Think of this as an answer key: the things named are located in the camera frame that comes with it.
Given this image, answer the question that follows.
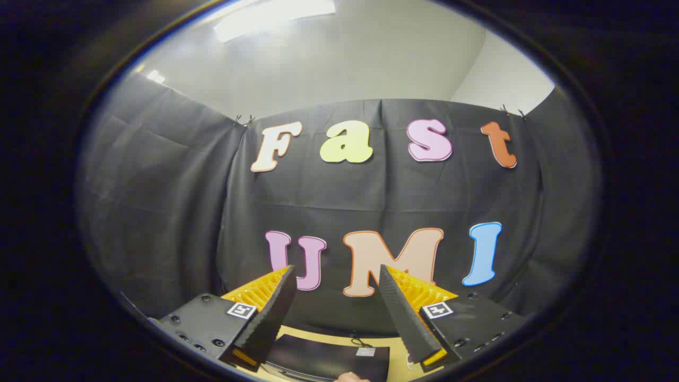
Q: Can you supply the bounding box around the black backdrop cloth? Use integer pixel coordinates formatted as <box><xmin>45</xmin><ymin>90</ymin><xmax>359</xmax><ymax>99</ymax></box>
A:
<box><xmin>80</xmin><ymin>72</ymin><xmax>603</xmax><ymax>340</ymax></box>

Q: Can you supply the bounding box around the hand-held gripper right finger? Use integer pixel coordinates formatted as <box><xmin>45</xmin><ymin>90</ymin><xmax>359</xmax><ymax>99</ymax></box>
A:
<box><xmin>377</xmin><ymin>264</ymin><xmax>532</xmax><ymax>374</ymax></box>

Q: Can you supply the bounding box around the ceiling light panel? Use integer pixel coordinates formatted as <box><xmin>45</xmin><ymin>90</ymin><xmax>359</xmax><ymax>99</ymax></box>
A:
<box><xmin>212</xmin><ymin>0</ymin><xmax>337</xmax><ymax>43</ymax></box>

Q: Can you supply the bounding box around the black toaster oven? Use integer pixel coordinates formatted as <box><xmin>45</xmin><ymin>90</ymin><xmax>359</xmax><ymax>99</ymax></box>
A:
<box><xmin>264</xmin><ymin>333</ymin><xmax>391</xmax><ymax>382</ymax></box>

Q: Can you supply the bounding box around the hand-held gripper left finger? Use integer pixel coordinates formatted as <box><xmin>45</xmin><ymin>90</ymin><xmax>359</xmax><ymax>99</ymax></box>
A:
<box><xmin>147</xmin><ymin>264</ymin><xmax>299</xmax><ymax>372</ymax></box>

